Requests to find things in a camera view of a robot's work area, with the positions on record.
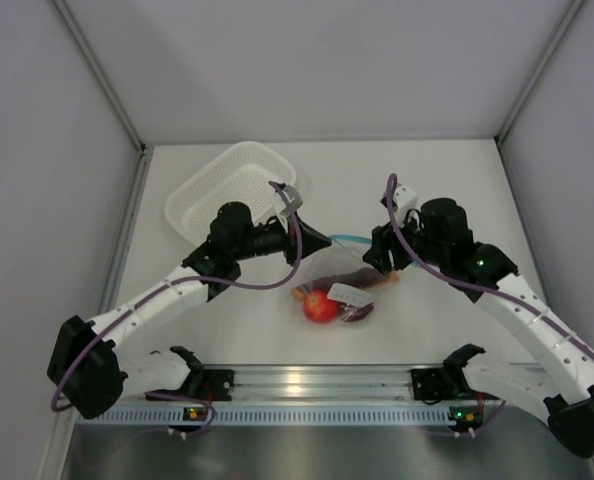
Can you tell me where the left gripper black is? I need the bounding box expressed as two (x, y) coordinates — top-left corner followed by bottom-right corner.
(232, 212), (331, 266)

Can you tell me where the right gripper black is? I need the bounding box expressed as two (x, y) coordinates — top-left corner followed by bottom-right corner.
(364, 206), (448, 275)

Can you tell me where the orange maroon fake fruit slice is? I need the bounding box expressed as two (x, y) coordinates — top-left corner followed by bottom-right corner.
(291, 267), (400, 301)

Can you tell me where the clear zip top bag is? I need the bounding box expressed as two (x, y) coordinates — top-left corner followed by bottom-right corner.
(287, 234), (400, 327)

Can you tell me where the red fake apple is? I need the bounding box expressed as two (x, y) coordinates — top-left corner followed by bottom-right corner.
(302, 290), (338, 324)

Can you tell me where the dark maroon fake fig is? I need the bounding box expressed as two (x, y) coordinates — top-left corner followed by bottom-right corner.
(338, 303), (374, 323)

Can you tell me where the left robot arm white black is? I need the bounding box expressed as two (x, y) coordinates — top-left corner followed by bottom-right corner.
(47, 202), (331, 419)

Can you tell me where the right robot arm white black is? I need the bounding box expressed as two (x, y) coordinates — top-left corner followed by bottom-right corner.
(363, 194), (594, 458)

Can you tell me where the white perforated plastic basket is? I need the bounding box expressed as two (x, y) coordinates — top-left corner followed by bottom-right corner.
(163, 141), (297, 246)

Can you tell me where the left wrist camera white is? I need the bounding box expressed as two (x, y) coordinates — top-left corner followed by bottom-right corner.
(271, 184), (303, 218)

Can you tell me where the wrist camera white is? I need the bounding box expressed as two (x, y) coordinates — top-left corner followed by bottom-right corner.
(380, 184), (418, 222)
(271, 184), (303, 218)

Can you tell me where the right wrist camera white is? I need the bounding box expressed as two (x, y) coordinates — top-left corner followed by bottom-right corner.
(380, 184), (418, 222)

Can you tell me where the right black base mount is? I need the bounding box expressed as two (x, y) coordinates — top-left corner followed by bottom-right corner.
(410, 368), (451, 405)

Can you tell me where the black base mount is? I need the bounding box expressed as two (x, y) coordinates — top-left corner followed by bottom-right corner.
(410, 368), (451, 405)
(177, 368), (235, 402)

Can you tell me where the aluminium mounting rail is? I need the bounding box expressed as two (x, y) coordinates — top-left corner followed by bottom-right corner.
(56, 363), (558, 404)

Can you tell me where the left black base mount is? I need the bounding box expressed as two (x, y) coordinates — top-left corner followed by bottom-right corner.
(177, 368), (235, 402)

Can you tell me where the white slotted cable duct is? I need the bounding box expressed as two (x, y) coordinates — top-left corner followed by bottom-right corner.
(76, 403), (483, 427)

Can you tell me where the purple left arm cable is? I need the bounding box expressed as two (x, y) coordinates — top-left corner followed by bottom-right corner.
(50, 180), (308, 412)

